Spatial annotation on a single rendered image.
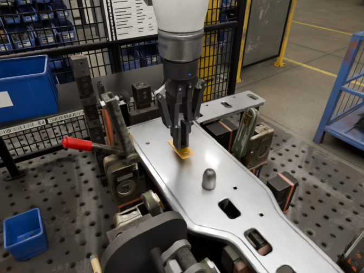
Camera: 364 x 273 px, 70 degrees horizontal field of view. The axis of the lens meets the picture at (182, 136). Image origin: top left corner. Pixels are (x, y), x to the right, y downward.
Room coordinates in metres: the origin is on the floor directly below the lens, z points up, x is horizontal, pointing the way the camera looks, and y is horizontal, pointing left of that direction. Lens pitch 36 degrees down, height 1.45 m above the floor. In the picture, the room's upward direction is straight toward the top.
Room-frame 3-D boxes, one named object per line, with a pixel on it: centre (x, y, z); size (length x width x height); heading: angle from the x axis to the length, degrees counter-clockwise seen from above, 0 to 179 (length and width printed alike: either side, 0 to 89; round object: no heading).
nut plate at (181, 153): (0.54, 0.00, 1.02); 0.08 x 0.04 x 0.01; 30
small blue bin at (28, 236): (0.46, 0.46, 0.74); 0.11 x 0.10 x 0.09; 30
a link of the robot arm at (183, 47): (0.54, 0.00, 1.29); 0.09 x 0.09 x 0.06
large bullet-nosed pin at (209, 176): (0.42, -0.06, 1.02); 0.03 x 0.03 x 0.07
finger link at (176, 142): (0.53, 0.01, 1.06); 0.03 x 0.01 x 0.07; 30
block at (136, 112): (0.77, 0.12, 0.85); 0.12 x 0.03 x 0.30; 120
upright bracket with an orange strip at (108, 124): (0.54, 0.18, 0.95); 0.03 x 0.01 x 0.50; 30
